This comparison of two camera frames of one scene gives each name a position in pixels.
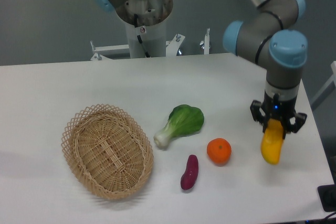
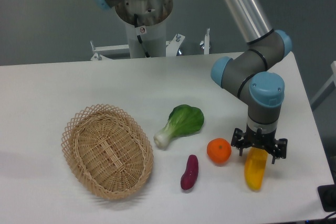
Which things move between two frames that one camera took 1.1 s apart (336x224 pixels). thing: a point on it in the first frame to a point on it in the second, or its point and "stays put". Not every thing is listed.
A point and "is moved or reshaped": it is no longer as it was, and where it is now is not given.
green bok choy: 183,120 stays put
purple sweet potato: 190,174 stays put
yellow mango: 272,141 is moved or reshaped
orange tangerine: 219,150 stays put
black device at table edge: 327,195 stays put
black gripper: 275,107 to 277,148
